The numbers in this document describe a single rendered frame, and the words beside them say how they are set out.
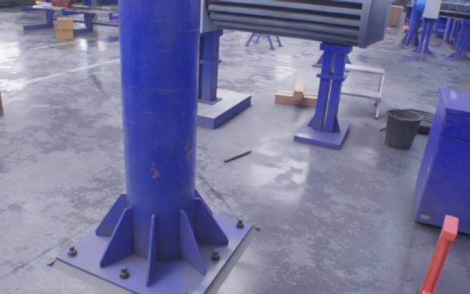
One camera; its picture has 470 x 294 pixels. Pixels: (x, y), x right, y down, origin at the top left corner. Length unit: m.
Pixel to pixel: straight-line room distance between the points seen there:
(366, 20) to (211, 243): 2.01
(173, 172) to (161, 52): 0.51
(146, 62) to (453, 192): 1.79
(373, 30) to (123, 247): 2.38
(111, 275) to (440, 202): 1.81
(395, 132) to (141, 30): 2.65
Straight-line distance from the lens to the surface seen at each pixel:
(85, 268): 1.95
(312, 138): 3.44
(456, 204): 2.52
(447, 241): 1.06
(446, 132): 2.35
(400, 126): 3.64
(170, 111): 1.59
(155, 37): 1.52
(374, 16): 3.22
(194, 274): 1.87
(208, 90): 3.93
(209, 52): 3.84
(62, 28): 8.61
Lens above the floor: 1.28
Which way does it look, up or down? 23 degrees down
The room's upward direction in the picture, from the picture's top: 4 degrees clockwise
